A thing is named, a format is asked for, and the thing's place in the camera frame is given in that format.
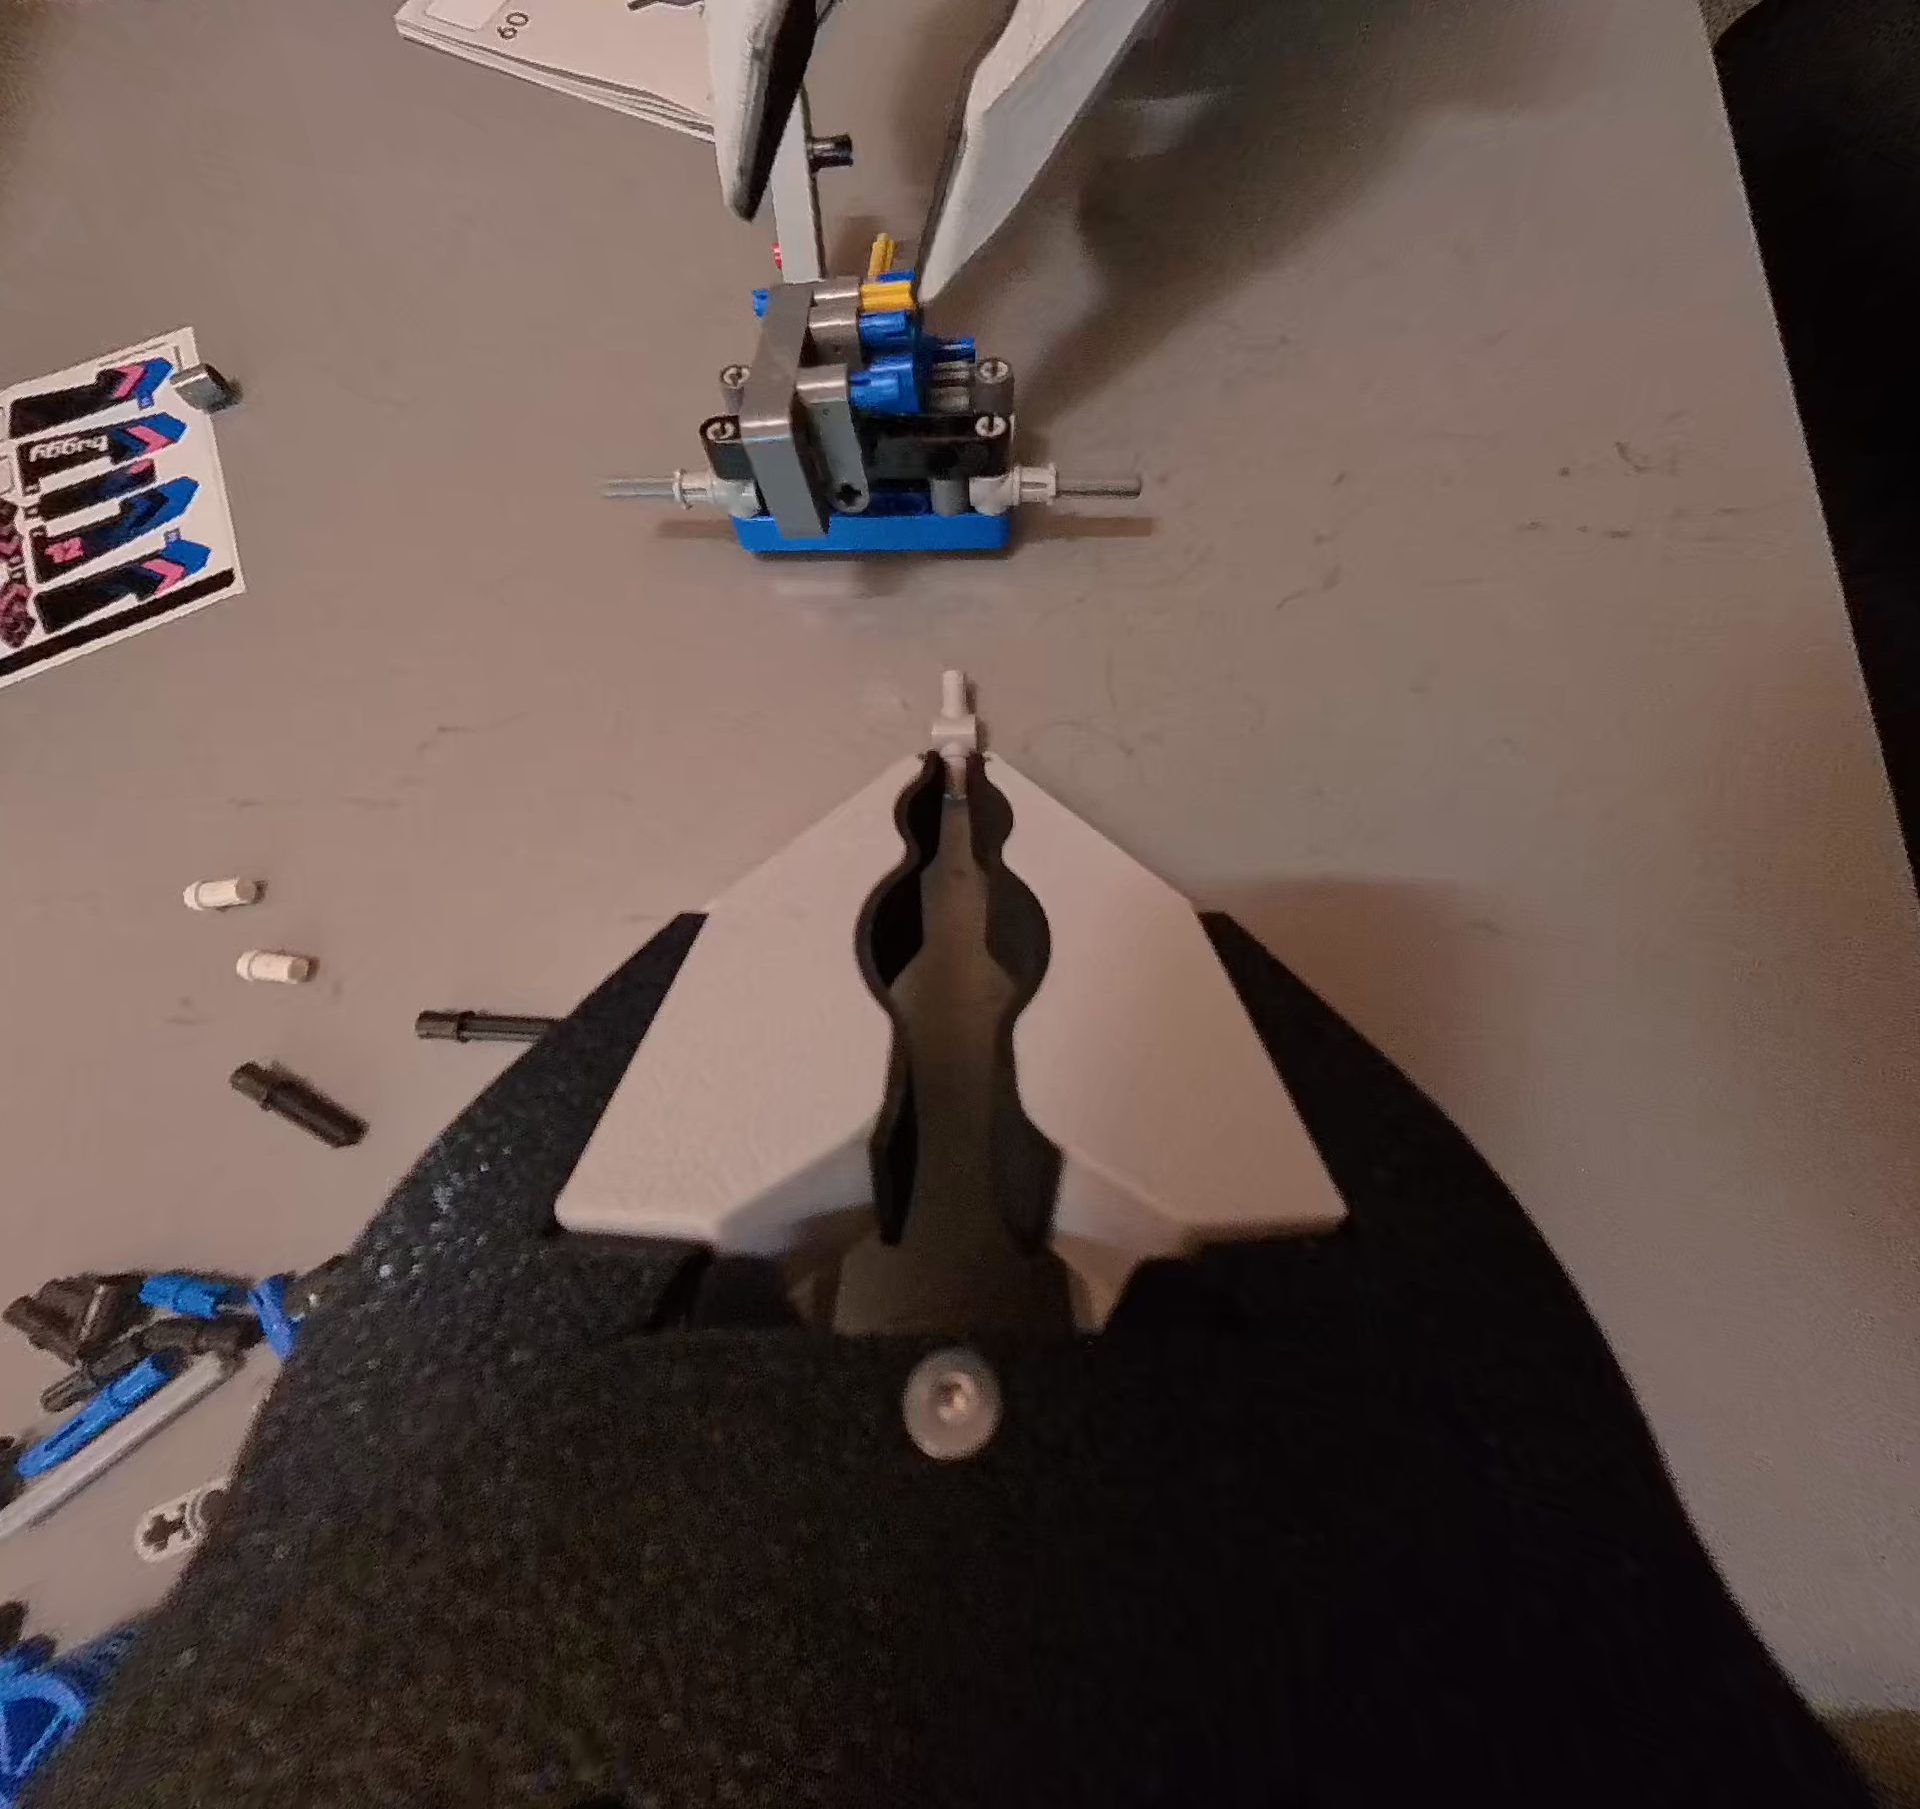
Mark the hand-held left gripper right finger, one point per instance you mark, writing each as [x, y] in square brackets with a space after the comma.
[1171, 1073]

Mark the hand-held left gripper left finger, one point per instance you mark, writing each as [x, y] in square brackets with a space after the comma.
[721, 1073]

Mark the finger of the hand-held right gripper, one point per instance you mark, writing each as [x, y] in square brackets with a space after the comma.
[1081, 55]
[758, 38]

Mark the small grey lego axle connector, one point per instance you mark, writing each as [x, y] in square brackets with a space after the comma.
[954, 723]

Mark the blue and grey lego assembly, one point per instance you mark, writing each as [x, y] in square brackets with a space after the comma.
[870, 445]

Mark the open lego instruction booklet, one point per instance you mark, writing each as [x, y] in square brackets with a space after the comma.
[556, 11]

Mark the black lego axle pin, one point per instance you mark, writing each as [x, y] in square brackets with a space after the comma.
[481, 1027]
[296, 1101]

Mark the white lego pin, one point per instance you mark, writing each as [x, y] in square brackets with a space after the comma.
[274, 967]
[224, 893]

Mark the pile of loose lego pieces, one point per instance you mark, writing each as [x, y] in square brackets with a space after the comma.
[151, 1351]

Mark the small dark grey lego piece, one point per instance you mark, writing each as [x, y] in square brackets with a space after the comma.
[206, 385]

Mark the white lego beam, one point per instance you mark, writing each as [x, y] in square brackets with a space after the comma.
[180, 1519]

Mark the lego sticker sheet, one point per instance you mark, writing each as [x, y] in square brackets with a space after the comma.
[107, 504]

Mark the blue lego wheel rim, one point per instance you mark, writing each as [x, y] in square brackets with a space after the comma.
[53, 1720]

